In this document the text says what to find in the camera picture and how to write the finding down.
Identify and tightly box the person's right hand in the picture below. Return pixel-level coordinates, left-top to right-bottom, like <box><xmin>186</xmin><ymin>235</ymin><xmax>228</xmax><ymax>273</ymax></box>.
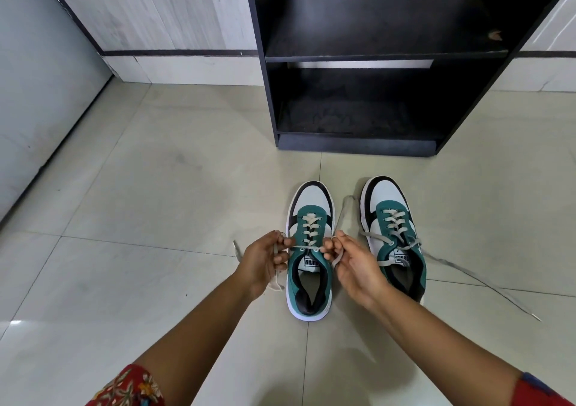
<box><xmin>322</xmin><ymin>231</ymin><xmax>392</xmax><ymax>311</ymax></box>

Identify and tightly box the person's left hand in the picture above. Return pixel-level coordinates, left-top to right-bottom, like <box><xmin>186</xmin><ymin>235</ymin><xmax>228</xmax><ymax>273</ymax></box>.
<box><xmin>237</xmin><ymin>230</ymin><xmax>296</xmax><ymax>301</ymax></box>

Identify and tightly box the grey shoelace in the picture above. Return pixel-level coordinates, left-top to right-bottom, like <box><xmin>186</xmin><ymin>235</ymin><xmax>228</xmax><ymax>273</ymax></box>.
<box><xmin>233</xmin><ymin>196</ymin><xmax>358</xmax><ymax>293</ymax></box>
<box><xmin>358</xmin><ymin>210</ymin><xmax>542</xmax><ymax>322</ymax></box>

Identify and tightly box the person's left forearm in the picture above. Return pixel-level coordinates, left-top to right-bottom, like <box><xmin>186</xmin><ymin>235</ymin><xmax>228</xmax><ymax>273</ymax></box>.
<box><xmin>134</xmin><ymin>273</ymin><xmax>259</xmax><ymax>406</ymax></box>

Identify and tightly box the person's right forearm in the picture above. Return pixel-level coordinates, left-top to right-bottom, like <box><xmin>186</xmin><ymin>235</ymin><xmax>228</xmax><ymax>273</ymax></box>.
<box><xmin>367</xmin><ymin>286</ymin><xmax>525</xmax><ymax>406</ymax></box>

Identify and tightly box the green white black sneaker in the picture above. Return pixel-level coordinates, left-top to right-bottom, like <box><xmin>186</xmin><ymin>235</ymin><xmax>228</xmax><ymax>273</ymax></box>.
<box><xmin>286</xmin><ymin>181</ymin><xmax>336</xmax><ymax>322</ymax></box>
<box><xmin>359</xmin><ymin>176</ymin><xmax>427</xmax><ymax>303</ymax></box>

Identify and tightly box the red floral sleeve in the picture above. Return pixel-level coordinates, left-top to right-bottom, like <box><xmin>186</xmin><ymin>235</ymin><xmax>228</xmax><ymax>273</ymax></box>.
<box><xmin>85</xmin><ymin>364</ymin><xmax>165</xmax><ymax>406</ymax></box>

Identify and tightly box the black wooden shelf unit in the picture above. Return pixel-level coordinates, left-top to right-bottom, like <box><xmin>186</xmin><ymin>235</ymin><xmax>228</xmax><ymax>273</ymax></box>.
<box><xmin>243</xmin><ymin>0</ymin><xmax>576</xmax><ymax>158</ymax></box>

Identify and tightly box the red sleeve with blue trim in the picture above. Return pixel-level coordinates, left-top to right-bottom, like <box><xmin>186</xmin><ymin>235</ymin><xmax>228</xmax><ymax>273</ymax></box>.
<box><xmin>512</xmin><ymin>372</ymin><xmax>576</xmax><ymax>406</ymax></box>

